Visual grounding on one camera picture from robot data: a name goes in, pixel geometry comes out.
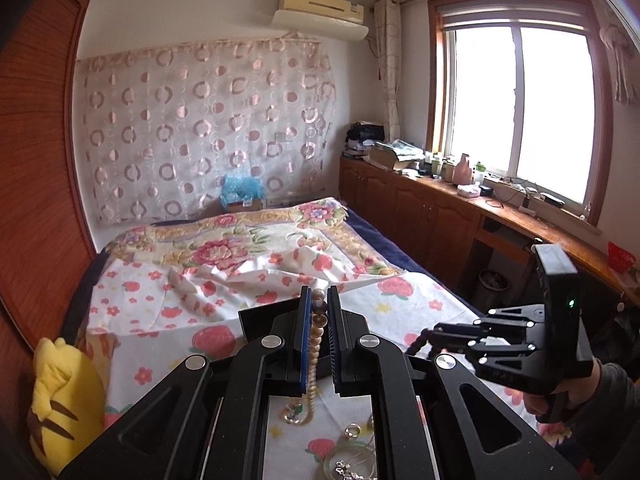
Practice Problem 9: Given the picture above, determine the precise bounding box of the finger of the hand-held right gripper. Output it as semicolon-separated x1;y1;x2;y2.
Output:
429;304;547;352
464;336;557;397

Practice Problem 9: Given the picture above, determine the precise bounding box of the dark bead bracelet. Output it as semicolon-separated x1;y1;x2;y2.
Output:
405;326;437;362

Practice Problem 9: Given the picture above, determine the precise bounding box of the pink bottle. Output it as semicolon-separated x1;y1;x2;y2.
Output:
452;152;474;185

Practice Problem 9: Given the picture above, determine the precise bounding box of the dark blue bed cover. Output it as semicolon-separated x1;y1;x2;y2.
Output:
342;206;417;275

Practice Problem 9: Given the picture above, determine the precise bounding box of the beige wooden bead bracelet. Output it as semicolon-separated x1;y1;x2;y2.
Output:
282;287;332;429

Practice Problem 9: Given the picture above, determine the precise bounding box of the open cardboard box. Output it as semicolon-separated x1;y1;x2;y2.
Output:
368;140;427;172

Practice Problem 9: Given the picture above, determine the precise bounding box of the pile of black bags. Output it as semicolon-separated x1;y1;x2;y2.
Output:
345;120;387;154

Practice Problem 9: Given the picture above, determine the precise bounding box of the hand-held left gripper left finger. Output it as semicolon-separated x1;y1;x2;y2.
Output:
60;286;310;480

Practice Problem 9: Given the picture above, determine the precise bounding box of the red basket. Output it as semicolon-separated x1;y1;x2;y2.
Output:
607;241;639;274

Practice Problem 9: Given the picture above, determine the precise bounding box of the yellow plush toy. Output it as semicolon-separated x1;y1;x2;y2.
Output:
27;336;109;477

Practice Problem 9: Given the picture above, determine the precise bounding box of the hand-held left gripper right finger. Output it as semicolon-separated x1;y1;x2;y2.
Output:
327;285;593;480

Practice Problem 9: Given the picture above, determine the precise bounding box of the grey roller blind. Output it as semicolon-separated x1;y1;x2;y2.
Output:
439;0;599;32

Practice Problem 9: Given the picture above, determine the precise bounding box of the long wooden cabinet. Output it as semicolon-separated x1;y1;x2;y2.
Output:
338;151;640;307

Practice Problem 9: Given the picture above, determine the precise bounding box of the patterned window curtain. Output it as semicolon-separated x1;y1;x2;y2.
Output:
373;0;404;142
599;24;640;107

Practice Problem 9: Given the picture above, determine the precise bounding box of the beige air conditioner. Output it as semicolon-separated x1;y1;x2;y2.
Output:
271;0;370;42

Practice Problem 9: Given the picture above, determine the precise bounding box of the group of small bottles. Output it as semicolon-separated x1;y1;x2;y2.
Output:
424;151;456;181

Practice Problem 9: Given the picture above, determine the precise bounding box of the circle pattern wall curtain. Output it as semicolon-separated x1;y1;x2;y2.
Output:
75;34;340;227

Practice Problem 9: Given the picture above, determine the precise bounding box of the floral blanket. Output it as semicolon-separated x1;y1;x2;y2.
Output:
107;197;407;292

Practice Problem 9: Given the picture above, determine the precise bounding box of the strawberry print bed sheet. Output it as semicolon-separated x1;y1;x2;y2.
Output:
75;240;576;480

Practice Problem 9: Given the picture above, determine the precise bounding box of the wooden wardrobe door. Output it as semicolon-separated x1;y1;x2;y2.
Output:
0;0;99;411

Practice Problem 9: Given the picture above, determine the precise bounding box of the blue plastic bag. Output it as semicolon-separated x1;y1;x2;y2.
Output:
219;173;264;206

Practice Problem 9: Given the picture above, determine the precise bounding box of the person's right hand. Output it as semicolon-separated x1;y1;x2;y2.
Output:
522;359;602;423

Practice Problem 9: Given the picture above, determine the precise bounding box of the person's right forearm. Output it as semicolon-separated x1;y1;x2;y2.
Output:
592;310;640;480

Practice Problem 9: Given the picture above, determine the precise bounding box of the wooden frame window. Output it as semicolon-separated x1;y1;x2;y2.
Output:
426;0;617;227

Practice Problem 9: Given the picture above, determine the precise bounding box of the silver chain necklace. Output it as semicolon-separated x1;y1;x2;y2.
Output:
332;457;377;480

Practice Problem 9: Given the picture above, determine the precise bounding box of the grey trash bin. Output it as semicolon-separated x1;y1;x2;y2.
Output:
477;268;511;304

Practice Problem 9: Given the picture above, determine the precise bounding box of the small cardboard box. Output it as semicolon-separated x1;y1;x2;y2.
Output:
221;198;264;213

